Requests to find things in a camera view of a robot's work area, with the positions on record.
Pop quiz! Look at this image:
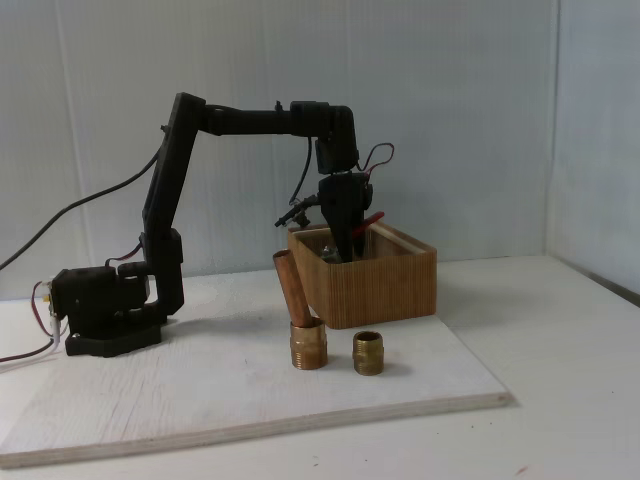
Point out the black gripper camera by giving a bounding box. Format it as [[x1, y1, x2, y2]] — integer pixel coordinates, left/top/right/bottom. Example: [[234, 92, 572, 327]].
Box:
[[273, 193, 322, 230]]

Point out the white wooden board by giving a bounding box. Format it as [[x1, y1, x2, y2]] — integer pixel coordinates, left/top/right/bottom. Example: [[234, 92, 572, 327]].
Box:
[[0, 294, 516, 470]]

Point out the copper pipe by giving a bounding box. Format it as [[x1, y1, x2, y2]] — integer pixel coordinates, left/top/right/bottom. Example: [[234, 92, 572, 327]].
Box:
[[272, 249, 315, 329]]

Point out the tall brass pipe fitting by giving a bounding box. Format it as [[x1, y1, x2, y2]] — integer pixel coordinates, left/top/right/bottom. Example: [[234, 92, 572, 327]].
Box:
[[289, 317, 328, 371]]

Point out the brown wooden box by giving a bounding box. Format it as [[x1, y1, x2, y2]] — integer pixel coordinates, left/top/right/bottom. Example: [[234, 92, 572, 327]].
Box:
[[286, 217, 438, 330]]

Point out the short brass threaded nipple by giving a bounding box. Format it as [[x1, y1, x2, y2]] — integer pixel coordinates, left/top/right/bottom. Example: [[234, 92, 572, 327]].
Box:
[[352, 330, 383, 376]]

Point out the white power wire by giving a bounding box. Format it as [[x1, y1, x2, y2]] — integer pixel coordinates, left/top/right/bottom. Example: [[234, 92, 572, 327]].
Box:
[[0, 319, 66, 374]]

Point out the red power wire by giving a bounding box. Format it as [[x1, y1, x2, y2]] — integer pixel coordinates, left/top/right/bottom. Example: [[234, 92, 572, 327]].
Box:
[[0, 280, 59, 364]]

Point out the brass ball valve red handle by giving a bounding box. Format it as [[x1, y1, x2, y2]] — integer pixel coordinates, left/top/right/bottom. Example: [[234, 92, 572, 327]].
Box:
[[319, 211, 386, 265]]

